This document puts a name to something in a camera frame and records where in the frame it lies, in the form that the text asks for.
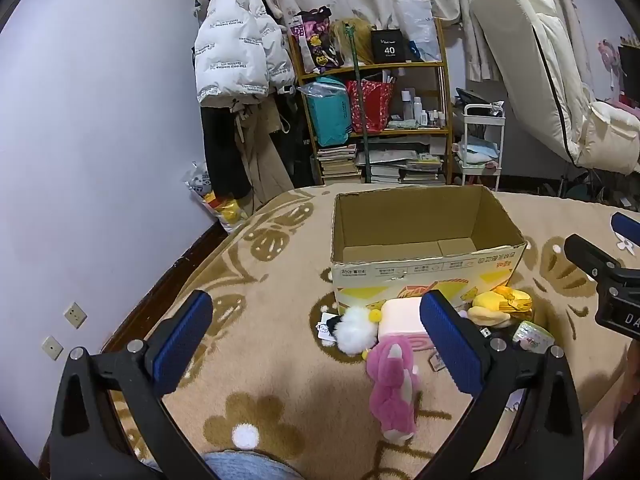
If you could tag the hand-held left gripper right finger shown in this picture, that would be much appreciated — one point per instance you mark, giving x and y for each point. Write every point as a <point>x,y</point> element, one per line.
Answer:
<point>452,347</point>

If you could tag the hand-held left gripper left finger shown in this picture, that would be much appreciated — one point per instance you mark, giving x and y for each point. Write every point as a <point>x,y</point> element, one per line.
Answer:
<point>182,347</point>

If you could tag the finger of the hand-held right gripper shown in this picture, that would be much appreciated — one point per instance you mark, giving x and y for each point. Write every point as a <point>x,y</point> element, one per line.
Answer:
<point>629,227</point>
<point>590,255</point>

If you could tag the yellow duck plush toy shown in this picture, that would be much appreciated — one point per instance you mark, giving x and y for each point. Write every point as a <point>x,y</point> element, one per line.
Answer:
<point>495,305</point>

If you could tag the pink square plush toy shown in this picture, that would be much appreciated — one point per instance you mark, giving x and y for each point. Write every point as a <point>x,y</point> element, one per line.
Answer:
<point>400,317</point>

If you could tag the pink bear plush toy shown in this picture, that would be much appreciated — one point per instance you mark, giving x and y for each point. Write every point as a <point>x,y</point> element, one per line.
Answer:
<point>392,390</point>

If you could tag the cardboard box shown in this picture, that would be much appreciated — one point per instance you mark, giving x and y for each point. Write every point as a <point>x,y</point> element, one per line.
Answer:
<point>400,270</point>

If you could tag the person's right forearm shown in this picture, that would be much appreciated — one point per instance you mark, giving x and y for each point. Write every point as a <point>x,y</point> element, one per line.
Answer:
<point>605,430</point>

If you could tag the small green-lid jar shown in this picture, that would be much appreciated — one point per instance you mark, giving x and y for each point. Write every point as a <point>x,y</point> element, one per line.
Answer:
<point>532,335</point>

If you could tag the white fluffy plush toy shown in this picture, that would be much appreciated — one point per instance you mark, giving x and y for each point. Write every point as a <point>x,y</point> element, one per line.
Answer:
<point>355,332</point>

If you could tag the blue knit garment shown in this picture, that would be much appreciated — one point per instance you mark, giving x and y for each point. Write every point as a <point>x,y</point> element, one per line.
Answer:
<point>250,467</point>

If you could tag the clear bag of toys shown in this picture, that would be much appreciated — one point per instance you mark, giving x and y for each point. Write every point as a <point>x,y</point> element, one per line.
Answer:
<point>227,210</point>

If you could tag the light blue cloth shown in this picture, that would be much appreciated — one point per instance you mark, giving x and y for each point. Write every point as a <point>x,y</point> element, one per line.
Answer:
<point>480,152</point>

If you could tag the white trolley cart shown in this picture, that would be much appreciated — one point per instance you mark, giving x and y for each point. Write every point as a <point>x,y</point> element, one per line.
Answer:
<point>482,110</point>

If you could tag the black coat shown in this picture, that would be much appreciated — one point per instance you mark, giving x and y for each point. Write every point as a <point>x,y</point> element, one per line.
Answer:
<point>222,150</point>

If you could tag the beige coat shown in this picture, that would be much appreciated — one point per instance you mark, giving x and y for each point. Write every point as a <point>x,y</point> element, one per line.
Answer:
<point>262,160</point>

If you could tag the stack of books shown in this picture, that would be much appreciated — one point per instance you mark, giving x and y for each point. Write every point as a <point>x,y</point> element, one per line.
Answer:
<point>340,162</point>

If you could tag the cream folded mattress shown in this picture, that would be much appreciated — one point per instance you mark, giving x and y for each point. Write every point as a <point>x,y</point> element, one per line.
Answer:
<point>525,35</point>

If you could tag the group of white cosmetic bottles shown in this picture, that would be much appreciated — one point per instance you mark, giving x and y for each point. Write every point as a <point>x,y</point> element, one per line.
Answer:
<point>417,110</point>

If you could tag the green pole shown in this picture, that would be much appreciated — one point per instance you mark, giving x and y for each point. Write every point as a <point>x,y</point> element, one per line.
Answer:
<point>364,120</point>

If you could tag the red bag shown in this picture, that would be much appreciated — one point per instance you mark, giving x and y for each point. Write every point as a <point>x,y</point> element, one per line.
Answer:
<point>372,107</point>

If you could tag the teal bag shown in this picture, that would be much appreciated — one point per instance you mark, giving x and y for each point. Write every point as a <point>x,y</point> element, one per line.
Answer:
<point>327,115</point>

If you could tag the black box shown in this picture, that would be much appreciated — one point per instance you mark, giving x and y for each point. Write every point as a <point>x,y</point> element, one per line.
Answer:
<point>387,50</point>

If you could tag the wooden shelf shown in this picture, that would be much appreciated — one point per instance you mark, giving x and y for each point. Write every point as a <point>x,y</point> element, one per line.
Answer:
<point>370,65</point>

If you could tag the white plastic bag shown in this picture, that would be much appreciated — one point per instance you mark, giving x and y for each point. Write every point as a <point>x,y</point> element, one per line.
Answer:
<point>417,20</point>

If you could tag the white puffer jacket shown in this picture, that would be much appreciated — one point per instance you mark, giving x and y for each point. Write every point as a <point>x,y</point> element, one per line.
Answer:
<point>230,50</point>

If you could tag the yellow wig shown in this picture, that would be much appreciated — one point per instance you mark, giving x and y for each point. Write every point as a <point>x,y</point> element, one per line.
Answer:
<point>362,40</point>

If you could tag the purple printed tote bag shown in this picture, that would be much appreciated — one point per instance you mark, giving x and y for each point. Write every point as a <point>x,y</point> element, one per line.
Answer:
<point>317,40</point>

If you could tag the wall socket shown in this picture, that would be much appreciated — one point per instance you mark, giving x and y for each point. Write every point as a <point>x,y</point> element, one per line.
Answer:
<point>52,348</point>
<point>75,315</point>

